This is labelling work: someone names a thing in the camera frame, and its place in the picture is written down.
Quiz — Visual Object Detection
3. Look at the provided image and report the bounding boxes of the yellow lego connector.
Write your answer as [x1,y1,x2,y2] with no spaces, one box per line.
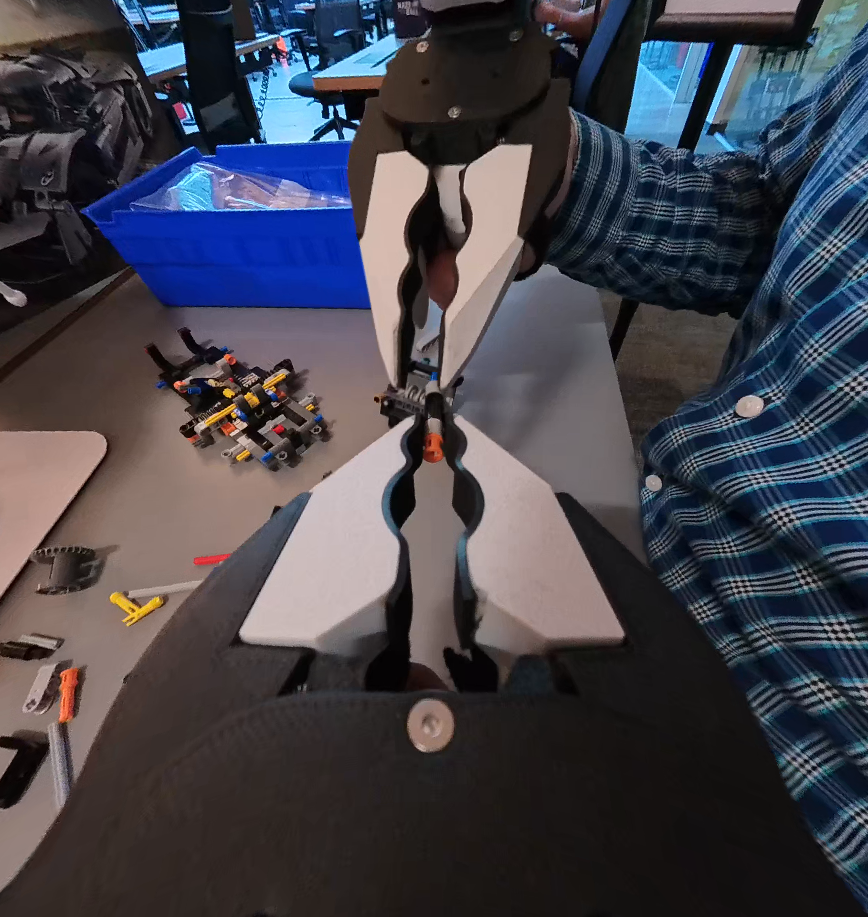
[109,590,167,627]

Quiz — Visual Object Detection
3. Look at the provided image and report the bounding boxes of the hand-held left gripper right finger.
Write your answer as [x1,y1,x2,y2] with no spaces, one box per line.
[450,416,625,656]

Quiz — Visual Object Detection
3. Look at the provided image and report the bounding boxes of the person's plaid shirt torso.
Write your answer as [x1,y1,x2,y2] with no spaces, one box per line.
[638,215,868,917]

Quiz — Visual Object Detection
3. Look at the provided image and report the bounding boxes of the wooden desk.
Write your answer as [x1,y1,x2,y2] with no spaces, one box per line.
[311,32,410,94]

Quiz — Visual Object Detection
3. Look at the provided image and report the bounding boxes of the black office chair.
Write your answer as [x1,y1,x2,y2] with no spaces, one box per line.
[288,0,378,142]

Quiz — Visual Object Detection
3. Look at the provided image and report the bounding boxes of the light grey lego axle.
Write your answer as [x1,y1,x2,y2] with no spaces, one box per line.
[127,579,203,600]

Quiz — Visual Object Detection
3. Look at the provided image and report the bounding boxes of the large lego chassis assembly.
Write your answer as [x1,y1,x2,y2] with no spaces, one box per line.
[145,326,332,471]

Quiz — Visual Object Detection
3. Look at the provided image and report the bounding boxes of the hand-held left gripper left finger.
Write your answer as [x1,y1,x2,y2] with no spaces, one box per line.
[239,417,417,656]

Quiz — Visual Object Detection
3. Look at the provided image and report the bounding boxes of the black and grey lego piece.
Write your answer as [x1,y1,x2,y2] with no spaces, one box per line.
[0,633,64,661]

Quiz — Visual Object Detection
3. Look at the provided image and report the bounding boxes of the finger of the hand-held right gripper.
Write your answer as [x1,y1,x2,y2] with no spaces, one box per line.
[359,147,435,388]
[437,143,535,394]

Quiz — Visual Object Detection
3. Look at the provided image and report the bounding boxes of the dark chair back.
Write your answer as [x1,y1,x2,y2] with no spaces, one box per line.
[572,0,666,139]

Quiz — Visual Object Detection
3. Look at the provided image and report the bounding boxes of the black curved lego panel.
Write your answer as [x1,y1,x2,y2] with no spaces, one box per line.
[0,730,50,810]

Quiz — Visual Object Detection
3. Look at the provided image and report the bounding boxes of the clear plastic bag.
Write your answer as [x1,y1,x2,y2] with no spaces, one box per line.
[129,161,355,213]

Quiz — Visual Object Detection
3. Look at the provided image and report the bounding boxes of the grey lego liftarm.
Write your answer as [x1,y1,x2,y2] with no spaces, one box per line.
[22,662,60,715]

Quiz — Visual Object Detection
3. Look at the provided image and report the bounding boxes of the small black grey lego assembly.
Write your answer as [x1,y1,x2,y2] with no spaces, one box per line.
[379,358,465,468]

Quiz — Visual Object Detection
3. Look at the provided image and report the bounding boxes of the long grey lego axle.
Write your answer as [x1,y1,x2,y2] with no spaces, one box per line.
[46,721,74,808]

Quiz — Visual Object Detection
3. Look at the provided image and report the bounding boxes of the grey rounded mat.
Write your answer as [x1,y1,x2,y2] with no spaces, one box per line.
[0,430,109,631]

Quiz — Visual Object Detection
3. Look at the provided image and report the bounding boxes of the person's right forearm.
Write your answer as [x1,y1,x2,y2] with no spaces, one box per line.
[545,14,868,320]

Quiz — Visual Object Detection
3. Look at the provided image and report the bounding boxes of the person's right hand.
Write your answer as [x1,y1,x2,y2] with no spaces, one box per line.
[428,246,458,310]

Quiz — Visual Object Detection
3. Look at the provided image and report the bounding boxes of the black framed table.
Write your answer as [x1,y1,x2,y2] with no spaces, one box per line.
[647,0,826,153]

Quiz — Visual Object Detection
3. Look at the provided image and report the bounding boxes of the blue plastic bin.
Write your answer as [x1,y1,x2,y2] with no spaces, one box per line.
[82,141,372,310]

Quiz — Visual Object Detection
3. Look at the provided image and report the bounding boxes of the black lego gear hub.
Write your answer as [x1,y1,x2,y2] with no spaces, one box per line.
[30,545,104,596]

